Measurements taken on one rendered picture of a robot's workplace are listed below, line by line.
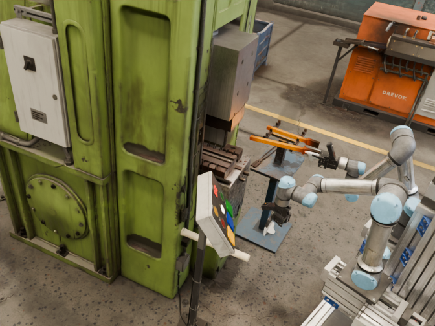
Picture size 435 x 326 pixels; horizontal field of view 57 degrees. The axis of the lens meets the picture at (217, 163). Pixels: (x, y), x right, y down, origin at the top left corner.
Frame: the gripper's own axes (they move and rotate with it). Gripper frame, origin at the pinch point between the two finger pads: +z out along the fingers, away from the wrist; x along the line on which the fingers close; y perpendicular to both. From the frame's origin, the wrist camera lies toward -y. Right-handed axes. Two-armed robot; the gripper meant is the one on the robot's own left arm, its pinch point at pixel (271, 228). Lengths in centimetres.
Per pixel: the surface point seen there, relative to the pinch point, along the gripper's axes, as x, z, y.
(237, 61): 8, -77, -45
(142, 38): -24, -84, -78
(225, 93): 7, -59, -48
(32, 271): -79, 93, -136
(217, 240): -36.5, -11.0, -7.4
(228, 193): 11.3, 7.2, -39.6
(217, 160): 18, -6, -57
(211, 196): -29.9, -26.5, -20.0
